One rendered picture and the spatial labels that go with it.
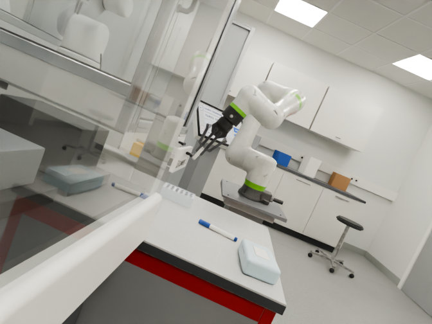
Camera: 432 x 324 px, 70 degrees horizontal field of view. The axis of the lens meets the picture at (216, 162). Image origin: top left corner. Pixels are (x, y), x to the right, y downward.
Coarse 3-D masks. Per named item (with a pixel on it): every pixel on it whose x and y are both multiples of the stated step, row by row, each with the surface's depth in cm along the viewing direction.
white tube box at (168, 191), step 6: (162, 186) 113; (168, 186) 117; (174, 186) 121; (162, 192) 114; (168, 192) 114; (174, 192) 113; (180, 192) 117; (186, 192) 121; (168, 198) 114; (174, 198) 114; (180, 198) 114; (186, 198) 114; (192, 198) 115; (186, 204) 114
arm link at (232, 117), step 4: (228, 108) 139; (232, 108) 137; (224, 112) 139; (228, 112) 138; (232, 112) 137; (236, 112) 137; (224, 116) 138; (228, 116) 137; (232, 116) 137; (236, 116) 137; (240, 116) 138; (228, 120) 139; (232, 120) 138; (236, 120) 138; (240, 120) 140; (232, 124) 140; (236, 124) 139
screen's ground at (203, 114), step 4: (200, 104) 225; (204, 104) 229; (212, 108) 234; (200, 112) 222; (204, 112) 226; (208, 112) 229; (200, 116) 221; (204, 116) 224; (208, 116) 228; (212, 116) 231; (216, 116) 234; (200, 120) 219; (212, 120) 229; (200, 124) 218; (240, 124) 255; (204, 128) 220; (220, 140) 229; (228, 140) 235
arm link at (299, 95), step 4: (288, 88) 172; (284, 92) 171; (288, 92) 167; (292, 92) 166; (296, 92) 167; (300, 92) 170; (296, 96) 162; (300, 96) 165; (304, 96) 171; (300, 100) 164; (304, 100) 170; (300, 104) 164; (304, 104) 172; (300, 108) 167
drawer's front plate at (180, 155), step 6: (180, 150) 130; (186, 150) 144; (174, 156) 131; (180, 156) 134; (186, 156) 151; (174, 162) 131; (180, 162) 140; (186, 162) 159; (174, 168) 133; (180, 168) 148
